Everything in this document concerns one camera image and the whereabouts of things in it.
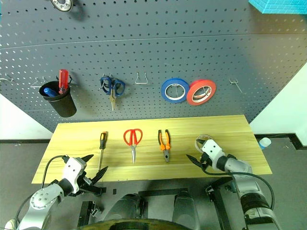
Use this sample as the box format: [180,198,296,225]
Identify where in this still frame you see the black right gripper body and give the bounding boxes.
[200,152,214,172]

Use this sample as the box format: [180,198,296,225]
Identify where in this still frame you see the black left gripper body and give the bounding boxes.
[77,171,106,196]

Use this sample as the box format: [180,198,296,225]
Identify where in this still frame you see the clear tape roll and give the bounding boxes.
[195,134,213,153]

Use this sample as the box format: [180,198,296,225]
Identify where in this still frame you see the grey metal pegboard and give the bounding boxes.
[0,0,307,134]

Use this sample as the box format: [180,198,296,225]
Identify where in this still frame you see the orange black screwdriver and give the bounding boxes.
[98,131,108,172]

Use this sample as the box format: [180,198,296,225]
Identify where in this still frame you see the orange black pliers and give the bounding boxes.
[157,129,172,163]

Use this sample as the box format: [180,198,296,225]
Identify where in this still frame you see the red tape roll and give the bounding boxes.
[186,79,217,106]

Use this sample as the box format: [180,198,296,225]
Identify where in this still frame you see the dark curved robot body edge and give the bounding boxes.
[82,217,191,230]

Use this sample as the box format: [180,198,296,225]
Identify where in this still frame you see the black cup holder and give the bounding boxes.
[39,80,77,118]

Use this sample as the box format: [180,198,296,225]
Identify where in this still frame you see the blue tape roll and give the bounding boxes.
[161,77,190,104]

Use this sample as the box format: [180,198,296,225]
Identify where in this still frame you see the metal double prong hook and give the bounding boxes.
[0,73,15,83]
[228,77,244,94]

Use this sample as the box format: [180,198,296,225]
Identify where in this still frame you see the round metal disc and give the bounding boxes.
[50,0,74,13]

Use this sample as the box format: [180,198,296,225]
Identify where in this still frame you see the cyan box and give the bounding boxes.
[248,0,307,15]

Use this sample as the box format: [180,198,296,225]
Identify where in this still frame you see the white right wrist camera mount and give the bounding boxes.
[201,139,225,166]

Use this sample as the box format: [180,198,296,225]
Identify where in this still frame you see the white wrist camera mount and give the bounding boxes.
[201,139,225,166]
[62,157,87,194]

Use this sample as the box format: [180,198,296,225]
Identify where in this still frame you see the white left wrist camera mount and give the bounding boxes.
[62,157,87,194]

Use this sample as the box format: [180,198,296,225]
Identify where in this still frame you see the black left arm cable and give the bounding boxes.
[40,155,70,190]

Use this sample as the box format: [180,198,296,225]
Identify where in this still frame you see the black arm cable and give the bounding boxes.
[40,155,70,190]
[203,167,275,209]

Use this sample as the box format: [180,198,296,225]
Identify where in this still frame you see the black metal table frame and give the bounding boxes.
[76,176,248,230]

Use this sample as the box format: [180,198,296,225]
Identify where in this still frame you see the red handled scissors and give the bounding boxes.
[123,128,143,165]

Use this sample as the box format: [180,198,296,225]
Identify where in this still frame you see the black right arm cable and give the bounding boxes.
[203,167,275,209]

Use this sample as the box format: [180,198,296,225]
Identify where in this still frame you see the blue handled tool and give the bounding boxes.
[43,87,59,97]

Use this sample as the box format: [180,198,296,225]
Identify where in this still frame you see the blue handled scissors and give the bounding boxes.
[99,76,126,112]

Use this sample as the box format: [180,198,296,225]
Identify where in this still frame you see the red handled screwdriver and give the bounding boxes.
[58,69,70,95]

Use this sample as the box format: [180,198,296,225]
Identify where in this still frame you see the metal wire loop hook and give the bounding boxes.
[134,71,150,85]
[31,76,47,88]

